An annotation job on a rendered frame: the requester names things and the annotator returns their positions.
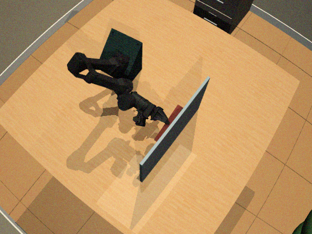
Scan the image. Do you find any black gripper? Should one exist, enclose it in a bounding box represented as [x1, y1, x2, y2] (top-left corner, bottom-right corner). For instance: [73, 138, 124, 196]
[136, 97, 170, 125]

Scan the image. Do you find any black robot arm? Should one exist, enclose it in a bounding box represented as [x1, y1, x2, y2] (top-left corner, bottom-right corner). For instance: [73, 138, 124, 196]
[67, 52, 146, 127]

